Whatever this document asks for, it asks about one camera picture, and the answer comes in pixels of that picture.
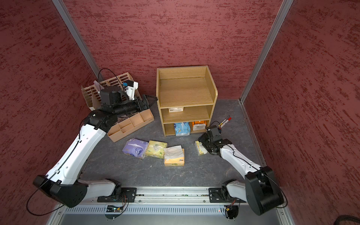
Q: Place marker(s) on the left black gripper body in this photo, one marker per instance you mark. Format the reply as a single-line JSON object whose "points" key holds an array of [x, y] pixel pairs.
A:
{"points": [[136, 107]]}

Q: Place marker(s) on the blue tissue pack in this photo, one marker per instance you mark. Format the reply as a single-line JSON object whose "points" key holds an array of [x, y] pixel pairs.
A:
{"points": [[182, 129]]}

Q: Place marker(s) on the corner aluminium post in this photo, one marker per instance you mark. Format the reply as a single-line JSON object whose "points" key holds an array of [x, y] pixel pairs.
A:
{"points": [[275, 28], [65, 15]]}

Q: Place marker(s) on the lavender paper folder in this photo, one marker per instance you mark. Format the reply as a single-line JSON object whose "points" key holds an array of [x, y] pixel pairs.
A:
{"points": [[95, 96]]}

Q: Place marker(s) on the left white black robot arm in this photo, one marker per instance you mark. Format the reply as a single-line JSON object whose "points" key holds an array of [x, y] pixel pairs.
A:
{"points": [[62, 182]]}

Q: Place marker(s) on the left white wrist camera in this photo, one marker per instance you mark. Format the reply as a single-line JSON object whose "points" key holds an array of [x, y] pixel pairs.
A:
{"points": [[130, 87]]}

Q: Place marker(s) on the yellow green tissue pack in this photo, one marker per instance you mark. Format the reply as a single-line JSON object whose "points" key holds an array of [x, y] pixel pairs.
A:
{"points": [[156, 149]]}

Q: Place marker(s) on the white yellow tissue pack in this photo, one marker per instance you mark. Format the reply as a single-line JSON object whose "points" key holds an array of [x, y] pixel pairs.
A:
{"points": [[200, 148]]}

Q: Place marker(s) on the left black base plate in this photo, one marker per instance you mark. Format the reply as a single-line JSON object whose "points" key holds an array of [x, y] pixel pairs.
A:
{"points": [[126, 194]]}

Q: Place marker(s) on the orange white tissue box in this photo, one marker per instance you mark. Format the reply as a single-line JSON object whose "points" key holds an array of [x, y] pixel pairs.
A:
{"points": [[174, 156]]}

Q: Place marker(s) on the wooden three-tier shelf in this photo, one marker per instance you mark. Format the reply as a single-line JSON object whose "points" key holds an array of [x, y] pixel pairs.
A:
{"points": [[190, 87]]}

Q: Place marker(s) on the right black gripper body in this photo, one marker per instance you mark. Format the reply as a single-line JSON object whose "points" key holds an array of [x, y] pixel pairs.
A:
{"points": [[206, 142]]}

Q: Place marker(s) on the red tipped marker pen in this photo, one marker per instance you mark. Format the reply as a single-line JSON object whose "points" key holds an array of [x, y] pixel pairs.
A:
{"points": [[224, 122]]}

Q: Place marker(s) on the right corner aluminium post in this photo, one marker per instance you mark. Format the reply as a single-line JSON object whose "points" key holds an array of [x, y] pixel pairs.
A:
{"points": [[275, 28]]}

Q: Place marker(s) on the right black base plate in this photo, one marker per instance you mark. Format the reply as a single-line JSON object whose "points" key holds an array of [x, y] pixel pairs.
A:
{"points": [[221, 195]]}

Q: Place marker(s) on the left corner aluminium post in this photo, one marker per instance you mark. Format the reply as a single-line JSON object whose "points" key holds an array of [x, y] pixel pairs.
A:
{"points": [[65, 15]]}

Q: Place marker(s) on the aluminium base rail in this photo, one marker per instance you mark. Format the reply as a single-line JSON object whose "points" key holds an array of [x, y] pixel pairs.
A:
{"points": [[180, 194]]}

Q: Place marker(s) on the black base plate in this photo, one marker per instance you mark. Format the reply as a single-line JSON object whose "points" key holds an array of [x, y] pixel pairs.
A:
{"points": [[221, 195], [126, 194]]}

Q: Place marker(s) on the wooden slotted desk organizer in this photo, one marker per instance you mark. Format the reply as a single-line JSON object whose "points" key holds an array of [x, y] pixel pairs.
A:
{"points": [[126, 124]]}

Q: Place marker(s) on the small beige tissue box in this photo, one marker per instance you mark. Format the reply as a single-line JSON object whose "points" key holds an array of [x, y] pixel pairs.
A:
{"points": [[176, 109]]}

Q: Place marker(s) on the purple tissue pack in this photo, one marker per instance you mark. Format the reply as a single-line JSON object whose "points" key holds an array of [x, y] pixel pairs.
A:
{"points": [[136, 148]]}

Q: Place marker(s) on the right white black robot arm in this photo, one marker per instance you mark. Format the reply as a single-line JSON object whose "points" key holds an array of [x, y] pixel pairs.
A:
{"points": [[259, 189]]}

